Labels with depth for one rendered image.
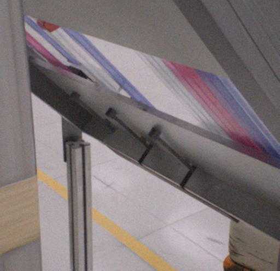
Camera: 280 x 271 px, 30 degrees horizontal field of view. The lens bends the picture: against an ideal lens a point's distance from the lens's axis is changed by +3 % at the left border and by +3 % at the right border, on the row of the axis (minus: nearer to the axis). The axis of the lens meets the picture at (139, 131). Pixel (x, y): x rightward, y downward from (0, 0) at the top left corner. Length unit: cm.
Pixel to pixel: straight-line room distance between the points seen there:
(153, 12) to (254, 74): 14
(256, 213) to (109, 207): 139
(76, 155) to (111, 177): 125
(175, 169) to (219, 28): 65
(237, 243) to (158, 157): 75
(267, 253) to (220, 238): 42
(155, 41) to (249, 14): 19
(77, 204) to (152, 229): 86
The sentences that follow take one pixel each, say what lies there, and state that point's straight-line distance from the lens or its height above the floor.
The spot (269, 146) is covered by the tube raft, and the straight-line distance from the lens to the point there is 54.
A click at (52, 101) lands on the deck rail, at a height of 76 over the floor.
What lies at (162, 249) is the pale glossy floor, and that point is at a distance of 188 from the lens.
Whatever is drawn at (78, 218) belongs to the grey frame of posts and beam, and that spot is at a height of 47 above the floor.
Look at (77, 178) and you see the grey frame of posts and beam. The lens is 112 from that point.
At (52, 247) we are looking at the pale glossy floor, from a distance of 191.
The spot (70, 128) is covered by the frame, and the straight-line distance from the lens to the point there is 112.
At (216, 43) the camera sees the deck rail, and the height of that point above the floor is 103.
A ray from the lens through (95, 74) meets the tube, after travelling 79.
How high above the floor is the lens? 109
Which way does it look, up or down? 22 degrees down
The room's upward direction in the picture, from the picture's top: 1 degrees clockwise
